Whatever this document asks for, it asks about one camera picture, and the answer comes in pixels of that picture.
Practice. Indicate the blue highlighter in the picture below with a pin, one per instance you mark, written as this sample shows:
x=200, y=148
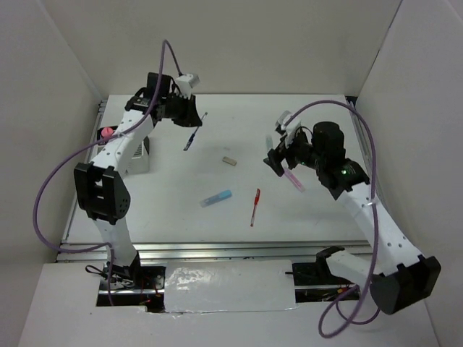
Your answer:
x=224, y=195

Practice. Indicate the shiny white cover sheet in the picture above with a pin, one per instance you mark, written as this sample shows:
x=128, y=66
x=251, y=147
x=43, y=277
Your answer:
x=229, y=286

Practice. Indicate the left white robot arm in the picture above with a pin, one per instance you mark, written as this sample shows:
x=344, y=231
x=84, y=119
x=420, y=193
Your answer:
x=101, y=191

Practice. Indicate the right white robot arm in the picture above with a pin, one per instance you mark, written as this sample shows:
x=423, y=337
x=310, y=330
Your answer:
x=404, y=274

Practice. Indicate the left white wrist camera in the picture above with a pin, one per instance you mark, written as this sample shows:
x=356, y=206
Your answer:
x=186, y=83

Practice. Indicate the green highlighter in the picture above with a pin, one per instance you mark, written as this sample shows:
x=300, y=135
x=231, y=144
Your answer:
x=269, y=143

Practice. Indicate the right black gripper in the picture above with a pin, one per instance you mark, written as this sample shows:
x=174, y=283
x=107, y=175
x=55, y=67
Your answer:
x=276, y=155

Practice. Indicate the white slatted organizer container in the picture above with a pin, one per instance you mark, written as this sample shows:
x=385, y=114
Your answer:
x=140, y=162

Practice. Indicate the blue ballpoint pen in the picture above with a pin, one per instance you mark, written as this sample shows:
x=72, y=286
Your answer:
x=192, y=136

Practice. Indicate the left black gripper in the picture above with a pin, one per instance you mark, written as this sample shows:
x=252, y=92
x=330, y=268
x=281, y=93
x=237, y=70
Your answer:
x=192, y=118

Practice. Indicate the purple highlighter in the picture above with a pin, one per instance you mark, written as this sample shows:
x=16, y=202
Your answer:
x=296, y=183

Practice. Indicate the aluminium rail frame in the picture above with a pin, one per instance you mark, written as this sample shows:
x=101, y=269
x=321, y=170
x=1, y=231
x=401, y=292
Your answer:
x=166, y=221

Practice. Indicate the red ballpoint pen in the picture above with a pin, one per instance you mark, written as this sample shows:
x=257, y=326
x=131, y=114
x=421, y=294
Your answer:
x=255, y=205

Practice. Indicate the grey eraser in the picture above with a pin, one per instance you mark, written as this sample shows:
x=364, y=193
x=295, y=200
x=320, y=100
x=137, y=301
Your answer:
x=229, y=161

